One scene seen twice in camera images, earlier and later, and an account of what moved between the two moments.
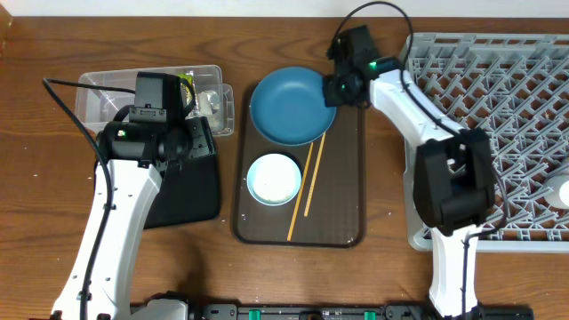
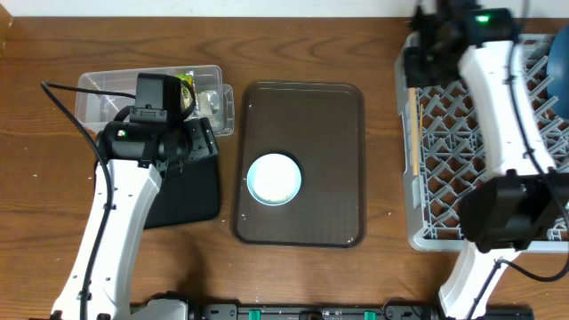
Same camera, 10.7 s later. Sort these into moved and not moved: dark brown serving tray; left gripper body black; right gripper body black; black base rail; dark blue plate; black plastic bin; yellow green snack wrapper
Moved: right gripper body black; dark blue plate
Not moved: yellow green snack wrapper; black plastic bin; black base rail; dark brown serving tray; left gripper body black
